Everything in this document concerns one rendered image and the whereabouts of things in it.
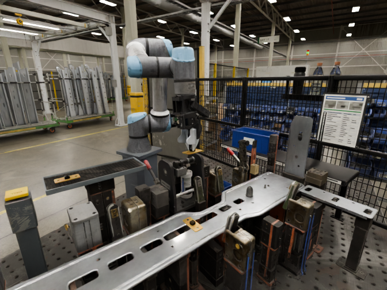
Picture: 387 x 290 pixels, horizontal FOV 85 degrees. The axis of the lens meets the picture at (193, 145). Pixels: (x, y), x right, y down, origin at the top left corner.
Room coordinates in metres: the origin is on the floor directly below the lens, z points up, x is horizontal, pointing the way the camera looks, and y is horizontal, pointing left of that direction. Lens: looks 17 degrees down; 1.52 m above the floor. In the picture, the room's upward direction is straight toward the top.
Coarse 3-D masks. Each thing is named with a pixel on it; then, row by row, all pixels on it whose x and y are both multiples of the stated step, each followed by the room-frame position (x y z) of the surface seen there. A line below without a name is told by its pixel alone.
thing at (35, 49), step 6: (36, 42) 10.56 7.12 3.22; (36, 48) 10.51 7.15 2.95; (36, 54) 10.47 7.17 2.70; (36, 60) 10.44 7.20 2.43; (36, 66) 10.49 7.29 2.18; (42, 72) 10.55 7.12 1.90; (42, 78) 10.51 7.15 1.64; (42, 84) 10.47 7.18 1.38; (42, 90) 10.44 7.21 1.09; (42, 96) 10.50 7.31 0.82; (48, 108) 10.53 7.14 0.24
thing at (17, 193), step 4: (20, 188) 0.66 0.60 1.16; (24, 188) 0.66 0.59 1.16; (8, 192) 0.63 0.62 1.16; (12, 192) 0.63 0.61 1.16; (16, 192) 0.63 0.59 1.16; (20, 192) 0.63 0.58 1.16; (24, 192) 0.63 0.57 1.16; (8, 196) 0.61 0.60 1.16; (12, 196) 0.61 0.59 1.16; (16, 196) 0.61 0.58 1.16; (20, 196) 0.62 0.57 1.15; (24, 196) 0.63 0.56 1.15; (8, 200) 0.60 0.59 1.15
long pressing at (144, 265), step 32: (224, 192) 0.91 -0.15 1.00; (256, 192) 0.92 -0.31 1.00; (160, 224) 0.68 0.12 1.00; (224, 224) 0.68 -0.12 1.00; (96, 256) 0.53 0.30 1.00; (160, 256) 0.53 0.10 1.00; (32, 288) 0.42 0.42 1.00; (64, 288) 0.42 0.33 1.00; (96, 288) 0.42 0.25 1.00; (128, 288) 0.43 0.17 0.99
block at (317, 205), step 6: (306, 198) 0.90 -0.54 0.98; (318, 204) 0.84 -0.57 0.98; (318, 210) 0.83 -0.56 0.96; (312, 216) 0.82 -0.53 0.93; (318, 216) 0.84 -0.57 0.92; (318, 222) 0.85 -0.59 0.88; (312, 228) 0.81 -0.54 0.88; (306, 234) 0.83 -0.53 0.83; (312, 234) 0.84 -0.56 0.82; (312, 240) 0.84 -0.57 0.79; (312, 246) 0.85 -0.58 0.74; (312, 252) 0.84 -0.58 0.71; (306, 258) 0.81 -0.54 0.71
